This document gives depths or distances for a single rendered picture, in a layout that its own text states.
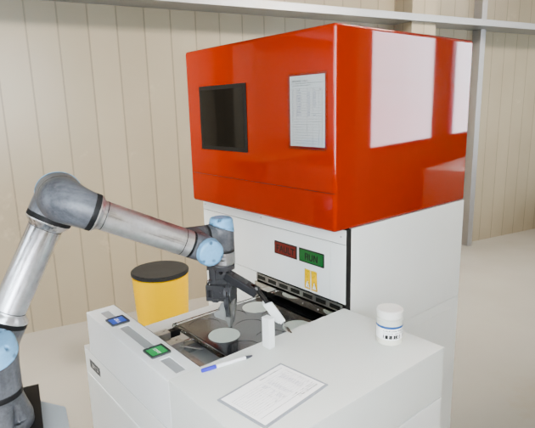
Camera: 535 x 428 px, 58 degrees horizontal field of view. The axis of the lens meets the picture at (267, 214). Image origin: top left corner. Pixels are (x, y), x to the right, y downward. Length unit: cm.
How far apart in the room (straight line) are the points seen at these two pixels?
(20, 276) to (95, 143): 253
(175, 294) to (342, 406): 216
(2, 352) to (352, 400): 80
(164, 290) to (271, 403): 208
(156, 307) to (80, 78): 174
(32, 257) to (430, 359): 105
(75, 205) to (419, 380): 95
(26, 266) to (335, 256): 88
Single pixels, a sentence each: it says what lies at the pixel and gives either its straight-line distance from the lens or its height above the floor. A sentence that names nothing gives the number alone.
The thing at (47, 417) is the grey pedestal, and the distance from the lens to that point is 149.
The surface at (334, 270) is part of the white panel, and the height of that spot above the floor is 108.
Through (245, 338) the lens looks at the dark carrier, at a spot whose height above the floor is 90.
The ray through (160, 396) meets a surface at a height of 90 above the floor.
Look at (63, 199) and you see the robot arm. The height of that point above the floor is 139.
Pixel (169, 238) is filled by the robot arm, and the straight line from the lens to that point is 130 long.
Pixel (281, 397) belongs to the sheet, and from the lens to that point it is 115.
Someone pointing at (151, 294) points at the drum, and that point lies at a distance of 314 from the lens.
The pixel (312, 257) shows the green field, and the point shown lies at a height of 110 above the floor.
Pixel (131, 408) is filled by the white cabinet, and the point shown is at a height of 76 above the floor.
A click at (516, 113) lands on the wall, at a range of 650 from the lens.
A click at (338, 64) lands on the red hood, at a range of 144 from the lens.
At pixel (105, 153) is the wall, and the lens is 387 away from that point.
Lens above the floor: 159
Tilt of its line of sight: 12 degrees down
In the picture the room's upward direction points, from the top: 1 degrees counter-clockwise
